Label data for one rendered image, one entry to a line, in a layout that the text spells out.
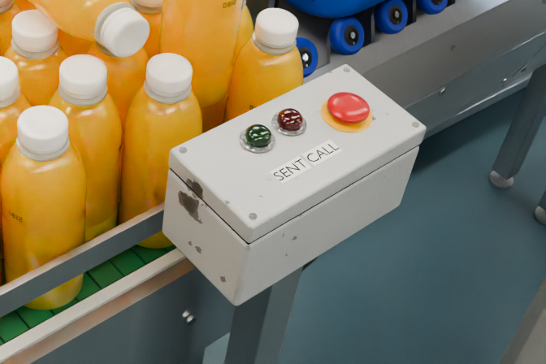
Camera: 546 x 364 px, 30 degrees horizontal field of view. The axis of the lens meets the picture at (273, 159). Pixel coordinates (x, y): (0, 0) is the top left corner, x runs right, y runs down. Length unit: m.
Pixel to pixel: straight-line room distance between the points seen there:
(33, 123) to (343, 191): 0.25
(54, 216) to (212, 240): 0.13
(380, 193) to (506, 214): 1.56
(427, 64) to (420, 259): 1.01
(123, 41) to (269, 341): 0.34
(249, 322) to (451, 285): 1.29
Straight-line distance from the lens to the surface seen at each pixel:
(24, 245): 0.88
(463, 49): 1.37
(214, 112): 1.04
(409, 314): 2.16
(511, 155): 2.42
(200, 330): 1.09
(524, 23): 1.47
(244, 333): 1.01
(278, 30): 0.93
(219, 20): 0.89
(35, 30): 0.90
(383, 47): 1.23
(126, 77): 0.92
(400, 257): 2.26
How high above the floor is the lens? 1.66
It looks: 44 degrees down
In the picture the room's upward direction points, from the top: 12 degrees clockwise
